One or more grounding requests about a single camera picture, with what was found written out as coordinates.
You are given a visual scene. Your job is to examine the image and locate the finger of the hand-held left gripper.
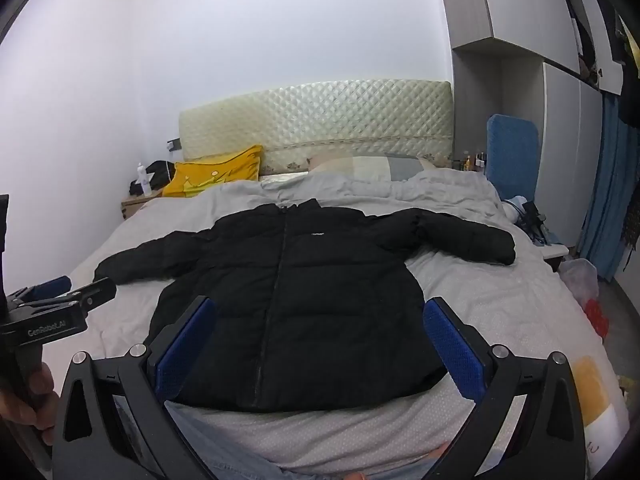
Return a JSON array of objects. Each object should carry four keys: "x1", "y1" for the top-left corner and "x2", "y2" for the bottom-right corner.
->
[
  {"x1": 30, "y1": 278, "x2": 117, "y2": 312},
  {"x1": 10, "y1": 275, "x2": 72, "y2": 307}
]

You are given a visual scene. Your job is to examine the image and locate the white wardrobe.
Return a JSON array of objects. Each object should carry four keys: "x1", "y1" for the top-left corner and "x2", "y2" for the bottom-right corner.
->
[{"x1": 435, "y1": 0, "x2": 607, "y2": 261}]

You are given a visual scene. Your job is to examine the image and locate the blue padded chair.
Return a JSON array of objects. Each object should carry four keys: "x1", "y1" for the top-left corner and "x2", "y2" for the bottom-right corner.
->
[{"x1": 486, "y1": 114, "x2": 541, "y2": 202}]

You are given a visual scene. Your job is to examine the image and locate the grey striped pillow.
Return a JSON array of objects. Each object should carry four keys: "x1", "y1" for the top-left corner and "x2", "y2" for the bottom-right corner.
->
[{"x1": 306, "y1": 155, "x2": 451, "y2": 183}]

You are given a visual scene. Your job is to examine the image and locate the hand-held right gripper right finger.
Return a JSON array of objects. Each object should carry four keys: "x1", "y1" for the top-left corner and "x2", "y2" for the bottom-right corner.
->
[{"x1": 422, "y1": 296, "x2": 586, "y2": 480}]

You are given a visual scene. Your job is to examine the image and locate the yellow crown pillow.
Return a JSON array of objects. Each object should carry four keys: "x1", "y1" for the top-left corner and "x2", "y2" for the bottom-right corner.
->
[{"x1": 161, "y1": 145, "x2": 264, "y2": 198}]

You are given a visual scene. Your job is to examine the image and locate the person's left hand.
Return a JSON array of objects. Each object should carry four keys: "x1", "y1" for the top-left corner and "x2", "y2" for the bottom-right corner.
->
[{"x1": 0, "y1": 360, "x2": 56, "y2": 446}]

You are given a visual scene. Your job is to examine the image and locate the black bag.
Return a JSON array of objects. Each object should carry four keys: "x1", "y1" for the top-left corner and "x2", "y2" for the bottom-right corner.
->
[{"x1": 129, "y1": 160, "x2": 176, "y2": 196}]

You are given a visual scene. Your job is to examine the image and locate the yellow white cloth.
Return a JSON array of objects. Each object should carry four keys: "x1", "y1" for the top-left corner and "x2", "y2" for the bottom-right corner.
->
[{"x1": 572, "y1": 355, "x2": 621, "y2": 441}]

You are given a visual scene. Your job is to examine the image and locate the white dotted bedsheet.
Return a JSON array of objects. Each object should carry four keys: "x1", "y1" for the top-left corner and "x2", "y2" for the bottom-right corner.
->
[{"x1": 67, "y1": 220, "x2": 628, "y2": 480}]

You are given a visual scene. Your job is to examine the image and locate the cream quilted headboard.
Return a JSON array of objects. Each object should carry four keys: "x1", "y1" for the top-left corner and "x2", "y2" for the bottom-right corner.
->
[{"x1": 178, "y1": 79, "x2": 455, "y2": 177}]

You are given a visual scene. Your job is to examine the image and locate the blue curtain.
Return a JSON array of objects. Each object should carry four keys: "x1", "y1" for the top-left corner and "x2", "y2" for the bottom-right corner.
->
[{"x1": 577, "y1": 92, "x2": 640, "y2": 283}]

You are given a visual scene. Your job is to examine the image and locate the hanging dark clothes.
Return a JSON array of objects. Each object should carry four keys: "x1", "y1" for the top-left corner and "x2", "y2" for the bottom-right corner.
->
[{"x1": 550, "y1": 0, "x2": 640, "y2": 126}]

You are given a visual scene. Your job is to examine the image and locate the blue white bag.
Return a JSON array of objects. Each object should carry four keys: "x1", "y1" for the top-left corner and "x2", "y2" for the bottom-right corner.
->
[{"x1": 502, "y1": 195, "x2": 551, "y2": 246}]

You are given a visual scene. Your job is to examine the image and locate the grey duvet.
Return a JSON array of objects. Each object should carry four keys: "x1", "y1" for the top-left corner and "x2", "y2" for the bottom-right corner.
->
[{"x1": 127, "y1": 166, "x2": 511, "y2": 261}]

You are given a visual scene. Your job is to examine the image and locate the black puffer jacket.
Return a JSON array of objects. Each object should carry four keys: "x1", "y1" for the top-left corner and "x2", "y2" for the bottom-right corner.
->
[{"x1": 92, "y1": 198, "x2": 517, "y2": 413}]

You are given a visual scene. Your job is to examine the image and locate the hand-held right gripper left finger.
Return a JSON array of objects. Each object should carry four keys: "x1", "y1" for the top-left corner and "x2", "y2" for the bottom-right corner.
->
[{"x1": 52, "y1": 296, "x2": 218, "y2": 480}]

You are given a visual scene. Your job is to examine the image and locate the clear plastic bag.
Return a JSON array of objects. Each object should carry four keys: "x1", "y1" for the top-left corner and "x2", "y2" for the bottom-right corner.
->
[{"x1": 557, "y1": 258, "x2": 600, "y2": 311}]

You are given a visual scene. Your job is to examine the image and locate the red plastic bag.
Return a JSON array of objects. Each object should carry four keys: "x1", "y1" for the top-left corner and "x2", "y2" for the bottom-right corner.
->
[{"x1": 582, "y1": 299, "x2": 611, "y2": 342}]

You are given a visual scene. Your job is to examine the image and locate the wooden nightstand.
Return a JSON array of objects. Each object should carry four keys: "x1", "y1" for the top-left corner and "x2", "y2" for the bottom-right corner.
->
[{"x1": 121, "y1": 189, "x2": 166, "y2": 221}]

